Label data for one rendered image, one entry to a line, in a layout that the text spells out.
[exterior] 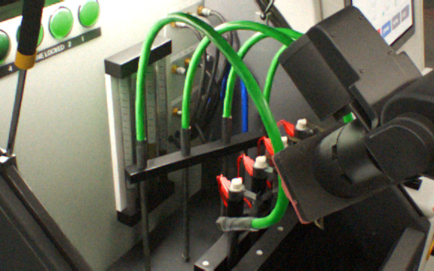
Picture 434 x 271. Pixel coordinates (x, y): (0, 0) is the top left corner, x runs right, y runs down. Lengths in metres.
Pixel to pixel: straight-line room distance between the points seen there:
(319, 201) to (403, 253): 0.68
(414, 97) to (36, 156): 0.72
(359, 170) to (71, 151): 0.68
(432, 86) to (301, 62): 0.10
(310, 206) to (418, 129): 0.18
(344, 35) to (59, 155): 0.69
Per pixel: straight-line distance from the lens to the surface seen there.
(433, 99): 0.33
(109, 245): 1.22
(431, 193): 1.28
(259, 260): 1.04
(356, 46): 0.40
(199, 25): 0.75
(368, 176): 0.42
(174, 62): 1.18
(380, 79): 0.39
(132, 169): 1.05
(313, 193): 0.49
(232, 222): 0.81
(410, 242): 1.19
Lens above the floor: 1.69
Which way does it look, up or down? 31 degrees down
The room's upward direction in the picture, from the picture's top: 2 degrees clockwise
